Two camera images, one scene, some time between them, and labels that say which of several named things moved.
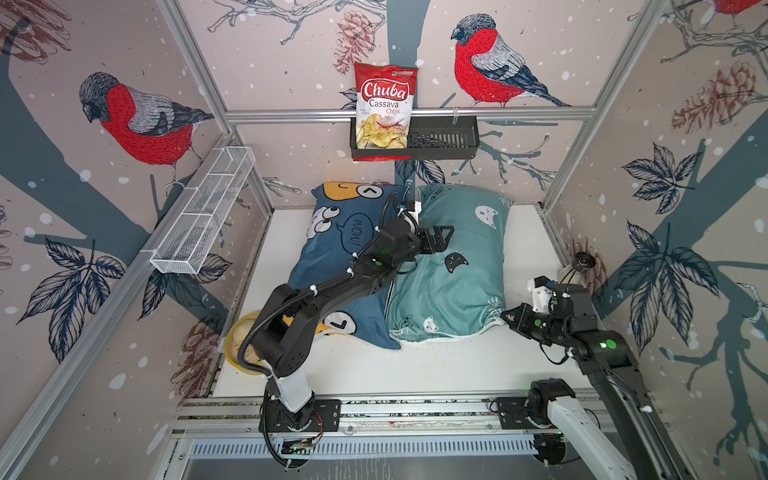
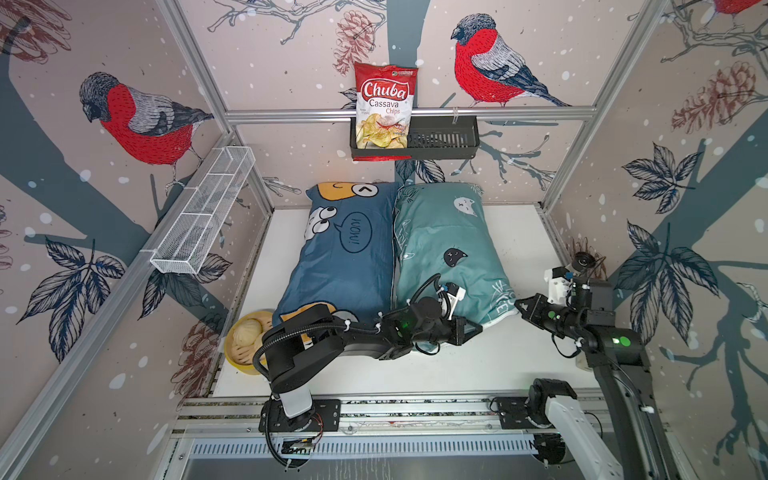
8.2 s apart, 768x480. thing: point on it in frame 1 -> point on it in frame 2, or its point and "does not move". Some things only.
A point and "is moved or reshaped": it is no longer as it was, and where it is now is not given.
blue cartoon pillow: x=343 y=219 does not move
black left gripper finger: x=434 y=241 -> x=457 y=330
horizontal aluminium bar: x=422 y=115 does not move
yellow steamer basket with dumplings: x=233 y=341 does not move
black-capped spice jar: x=576 y=272 does not move
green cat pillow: x=460 y=290 is moved or reshaped
